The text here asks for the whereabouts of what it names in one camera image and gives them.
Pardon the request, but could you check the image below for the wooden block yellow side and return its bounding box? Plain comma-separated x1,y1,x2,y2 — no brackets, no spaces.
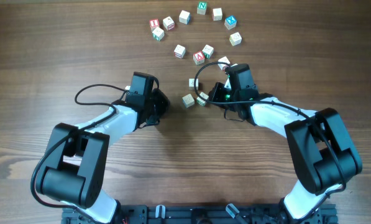
196,92,209,106

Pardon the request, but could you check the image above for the wooden block blue X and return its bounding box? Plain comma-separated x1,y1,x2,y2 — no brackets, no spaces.
224,15,237,30

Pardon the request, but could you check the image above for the wooden block red I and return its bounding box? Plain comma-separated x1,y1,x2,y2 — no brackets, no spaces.
149,19,160,32

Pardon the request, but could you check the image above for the wooden block green N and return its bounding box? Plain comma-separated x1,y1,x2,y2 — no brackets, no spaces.
197,1,208,15

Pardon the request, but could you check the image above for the wooden block blue E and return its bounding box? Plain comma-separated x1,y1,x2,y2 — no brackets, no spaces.
179,10,191,24

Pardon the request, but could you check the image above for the wooden block red 6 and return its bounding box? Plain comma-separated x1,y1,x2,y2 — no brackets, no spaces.
163,16,175,30

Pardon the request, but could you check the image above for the wooden block red M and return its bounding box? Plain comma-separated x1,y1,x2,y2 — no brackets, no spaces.
218,57,231,71

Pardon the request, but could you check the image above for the wooden block letter Z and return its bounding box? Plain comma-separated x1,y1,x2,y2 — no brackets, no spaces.
173,45,186,58

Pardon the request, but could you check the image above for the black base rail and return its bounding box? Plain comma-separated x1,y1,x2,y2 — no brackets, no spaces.
61,204,339,224

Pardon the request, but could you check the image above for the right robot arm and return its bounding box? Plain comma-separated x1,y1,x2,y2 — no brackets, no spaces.
208,62,362,223

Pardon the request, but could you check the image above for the wooden block blue side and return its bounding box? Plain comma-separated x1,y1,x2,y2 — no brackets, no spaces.
182,94,195,108

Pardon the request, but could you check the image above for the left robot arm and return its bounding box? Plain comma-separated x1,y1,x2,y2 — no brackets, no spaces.
30,72,170,223

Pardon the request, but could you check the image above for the plain wooden picture block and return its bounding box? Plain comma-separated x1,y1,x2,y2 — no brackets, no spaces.
212,8,223,21

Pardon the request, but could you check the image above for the wooden block teal butterfly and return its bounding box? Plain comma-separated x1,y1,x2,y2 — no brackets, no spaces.
152,27,165,41

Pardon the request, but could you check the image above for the wooden block red A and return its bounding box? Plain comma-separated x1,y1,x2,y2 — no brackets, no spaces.
193,51,205,65

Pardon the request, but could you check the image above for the wooden block red Q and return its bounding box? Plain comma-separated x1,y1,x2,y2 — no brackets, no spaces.
188,78,199,90

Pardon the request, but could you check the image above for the wooden block green side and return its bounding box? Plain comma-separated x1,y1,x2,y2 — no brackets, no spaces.
202,44,214,58

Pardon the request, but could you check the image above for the wooden block number 3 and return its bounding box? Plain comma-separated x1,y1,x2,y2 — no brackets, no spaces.
229,32,242,46

